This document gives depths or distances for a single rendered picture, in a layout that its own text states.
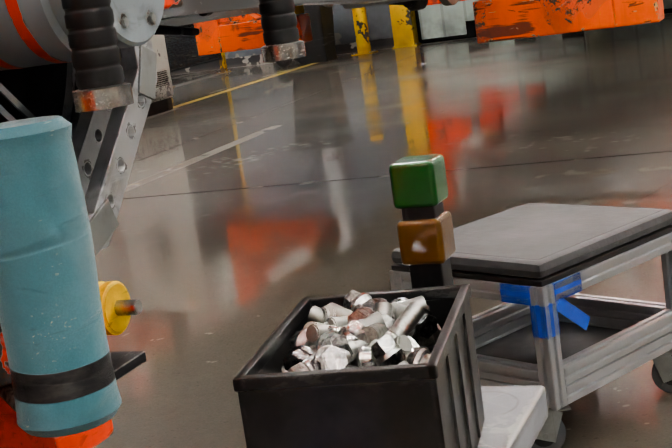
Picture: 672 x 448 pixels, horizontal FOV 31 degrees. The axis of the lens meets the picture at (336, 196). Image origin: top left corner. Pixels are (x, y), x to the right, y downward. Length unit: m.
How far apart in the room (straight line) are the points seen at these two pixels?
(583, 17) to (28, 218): 3.75
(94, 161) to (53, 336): 0.38
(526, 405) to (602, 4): 3.63
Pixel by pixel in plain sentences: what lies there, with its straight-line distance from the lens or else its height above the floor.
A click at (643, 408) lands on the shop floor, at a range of 2.28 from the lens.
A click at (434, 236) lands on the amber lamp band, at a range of 1.03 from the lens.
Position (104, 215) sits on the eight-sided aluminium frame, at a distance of 1.29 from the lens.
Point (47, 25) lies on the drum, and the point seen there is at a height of 0.82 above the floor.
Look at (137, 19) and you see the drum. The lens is 1.11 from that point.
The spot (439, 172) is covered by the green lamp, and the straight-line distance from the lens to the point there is 1.04.
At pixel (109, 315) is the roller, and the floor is 0.51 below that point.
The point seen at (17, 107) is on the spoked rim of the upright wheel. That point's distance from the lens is 1.37.
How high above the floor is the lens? 0.81
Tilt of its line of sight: 10 degrees down
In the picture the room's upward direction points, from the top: 8 degrees counter-clockwise
